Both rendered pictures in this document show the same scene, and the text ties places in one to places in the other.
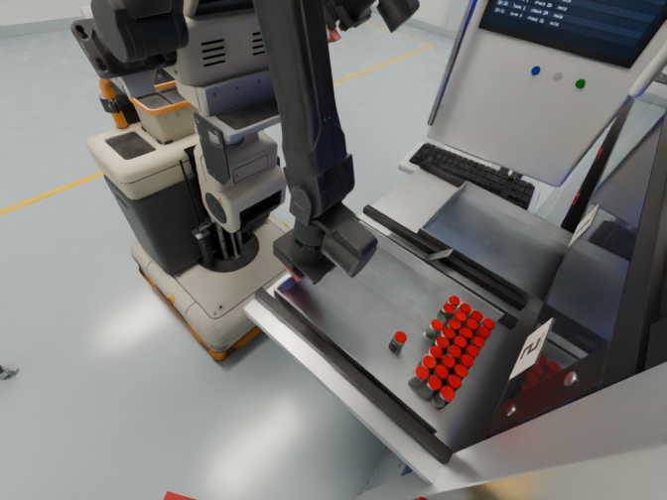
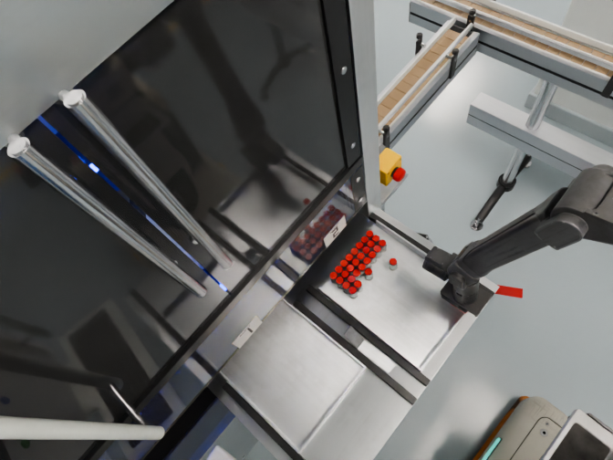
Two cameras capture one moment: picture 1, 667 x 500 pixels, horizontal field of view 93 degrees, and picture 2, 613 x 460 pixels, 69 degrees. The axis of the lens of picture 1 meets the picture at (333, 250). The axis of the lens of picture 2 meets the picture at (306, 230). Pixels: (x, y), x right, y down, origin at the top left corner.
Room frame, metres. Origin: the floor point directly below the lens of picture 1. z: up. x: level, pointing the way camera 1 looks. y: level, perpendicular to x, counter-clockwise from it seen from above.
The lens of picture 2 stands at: (0.69, -0.12, 2.09)
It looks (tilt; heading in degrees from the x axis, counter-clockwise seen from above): 63 degrees down; 207
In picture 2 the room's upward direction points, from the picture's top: 21 degrees counter-clockwise
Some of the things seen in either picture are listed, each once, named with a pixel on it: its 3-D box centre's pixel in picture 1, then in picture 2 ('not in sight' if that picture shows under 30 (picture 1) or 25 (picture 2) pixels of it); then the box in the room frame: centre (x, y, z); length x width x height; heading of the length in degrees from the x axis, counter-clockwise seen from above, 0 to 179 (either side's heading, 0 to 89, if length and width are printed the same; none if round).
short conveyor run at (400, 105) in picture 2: not in sight; (402, 95); (-0.33, -0.13, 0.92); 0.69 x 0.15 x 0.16; 146
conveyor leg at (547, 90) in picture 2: not in sight; (525, 139); (-0.50, 0.37, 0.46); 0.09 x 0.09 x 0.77; 56
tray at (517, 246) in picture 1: (506, 242); (284, 364); (0.54, -0.40, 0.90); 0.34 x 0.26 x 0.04; 56
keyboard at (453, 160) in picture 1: (471, 172); not in sight; (0.95, -0.42, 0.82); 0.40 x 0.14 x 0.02; 64
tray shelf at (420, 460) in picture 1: (443, 275); (347, 332); (0.44, -0.25, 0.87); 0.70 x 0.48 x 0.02; 146
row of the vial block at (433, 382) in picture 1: (453, 351); (358, 261); (0.25, -0.23, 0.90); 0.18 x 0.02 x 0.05; 146
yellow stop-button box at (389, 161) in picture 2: not in sight; (384, 165); (-0.01, -0.17, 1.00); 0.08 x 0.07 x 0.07; 56
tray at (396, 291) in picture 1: (388, 306); (397, 291); (0.32, -0.12, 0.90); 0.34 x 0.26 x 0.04; 56
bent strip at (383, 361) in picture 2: (417, 243); (369, 349); (0.49, -0.18, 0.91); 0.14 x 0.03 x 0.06; 57
